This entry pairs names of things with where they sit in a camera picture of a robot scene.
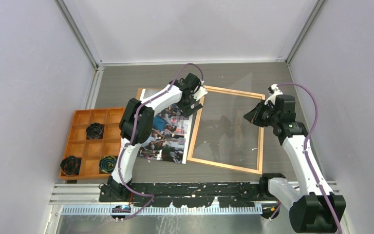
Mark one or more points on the clear plastic sheet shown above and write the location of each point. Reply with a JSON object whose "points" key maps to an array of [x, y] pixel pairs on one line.
{"points": [[232, 122]]}

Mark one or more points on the aluminium rail front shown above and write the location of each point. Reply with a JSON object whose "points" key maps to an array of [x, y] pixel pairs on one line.
{"points": [[83, 199]]}

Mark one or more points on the orange compartment tray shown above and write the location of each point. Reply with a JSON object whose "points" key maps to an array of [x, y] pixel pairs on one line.
{"points": [[89, 152]]}

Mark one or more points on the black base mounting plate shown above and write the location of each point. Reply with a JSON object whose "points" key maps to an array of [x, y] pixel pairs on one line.
{"points": [[192, 195]]}

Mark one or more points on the printed photo with white border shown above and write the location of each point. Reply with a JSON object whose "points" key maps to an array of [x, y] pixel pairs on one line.
{"points": [[169, 140]]}

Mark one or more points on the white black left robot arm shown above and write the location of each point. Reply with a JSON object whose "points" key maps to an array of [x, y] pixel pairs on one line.
{"points": [[137, 124]]}

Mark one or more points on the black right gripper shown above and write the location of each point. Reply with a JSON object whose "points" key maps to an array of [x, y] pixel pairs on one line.
{"points": [[253, 117]]}

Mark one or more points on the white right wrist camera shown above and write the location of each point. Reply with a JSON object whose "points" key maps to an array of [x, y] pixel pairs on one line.
{"points": [[274, 91]]}

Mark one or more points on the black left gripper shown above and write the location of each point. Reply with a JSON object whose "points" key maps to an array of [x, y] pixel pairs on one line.
{"points": [[187, 111]]}

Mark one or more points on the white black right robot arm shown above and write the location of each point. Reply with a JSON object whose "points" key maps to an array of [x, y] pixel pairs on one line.
{"points": [[313, 207]]}

